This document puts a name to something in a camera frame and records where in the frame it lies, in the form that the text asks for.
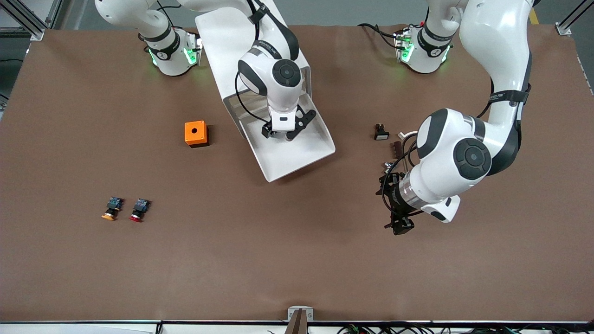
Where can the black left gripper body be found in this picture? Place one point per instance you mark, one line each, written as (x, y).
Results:
(393, 198)

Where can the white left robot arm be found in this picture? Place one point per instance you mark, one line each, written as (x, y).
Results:
(496, 46)

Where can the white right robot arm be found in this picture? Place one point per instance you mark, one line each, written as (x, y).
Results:
(278, 88)

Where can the black white-faced square button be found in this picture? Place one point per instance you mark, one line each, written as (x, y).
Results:
(381, 134)

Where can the white drawer cabinet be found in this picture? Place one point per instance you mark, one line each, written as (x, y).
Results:
(222, 60)

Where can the red push button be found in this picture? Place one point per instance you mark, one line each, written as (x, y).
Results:
(139, 208)

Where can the yellow push button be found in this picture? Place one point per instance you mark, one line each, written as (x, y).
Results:
(111, 208)

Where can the brown terminal block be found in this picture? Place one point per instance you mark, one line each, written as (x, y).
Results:
(398, 150)

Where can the brown table mat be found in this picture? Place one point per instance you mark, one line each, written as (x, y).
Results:
(297, 232)

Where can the white edge board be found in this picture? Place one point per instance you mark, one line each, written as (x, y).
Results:
(69, 329)

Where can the silver key switch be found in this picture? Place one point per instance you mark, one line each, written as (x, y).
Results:
(389, 167)

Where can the white curved plastic bracket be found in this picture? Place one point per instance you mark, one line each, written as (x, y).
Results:
(403, 135)

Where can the orange button enclosure box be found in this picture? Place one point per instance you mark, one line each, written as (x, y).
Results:
(195, 132)

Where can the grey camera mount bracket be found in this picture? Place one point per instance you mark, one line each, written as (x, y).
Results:
(308, 311)

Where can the aluminium frame profile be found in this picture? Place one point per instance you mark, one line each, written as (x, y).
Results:
(564, 30)
(37, 33)

